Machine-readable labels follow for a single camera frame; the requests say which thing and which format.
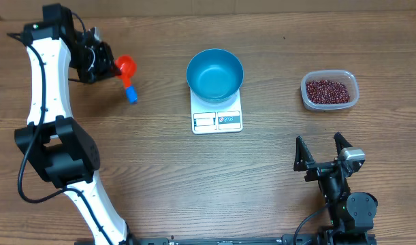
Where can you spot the orange measuring scoop blue handle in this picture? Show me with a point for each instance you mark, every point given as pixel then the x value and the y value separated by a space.
pixel 127 67

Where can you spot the red beans in container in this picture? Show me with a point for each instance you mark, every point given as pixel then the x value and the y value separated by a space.
pixel 327 92

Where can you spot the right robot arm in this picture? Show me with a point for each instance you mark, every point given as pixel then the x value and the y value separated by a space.
pixel 351 214

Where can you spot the clear plastic container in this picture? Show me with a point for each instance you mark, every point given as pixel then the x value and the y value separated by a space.
pixel 344 77

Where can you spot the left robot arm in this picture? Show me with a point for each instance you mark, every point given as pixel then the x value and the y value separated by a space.
pixel 52 142

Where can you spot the blue metal bowl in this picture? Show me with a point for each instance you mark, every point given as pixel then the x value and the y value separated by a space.
pixel 215 75

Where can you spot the white digital kitchen scale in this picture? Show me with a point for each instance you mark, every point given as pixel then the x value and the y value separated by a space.
pixel 209 118

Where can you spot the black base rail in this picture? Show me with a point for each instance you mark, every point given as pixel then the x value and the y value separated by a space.
pixel 283 240

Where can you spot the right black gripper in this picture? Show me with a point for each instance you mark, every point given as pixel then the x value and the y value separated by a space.
pixel 303 160

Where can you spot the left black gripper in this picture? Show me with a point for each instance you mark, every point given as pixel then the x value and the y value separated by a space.
pixel 108 67

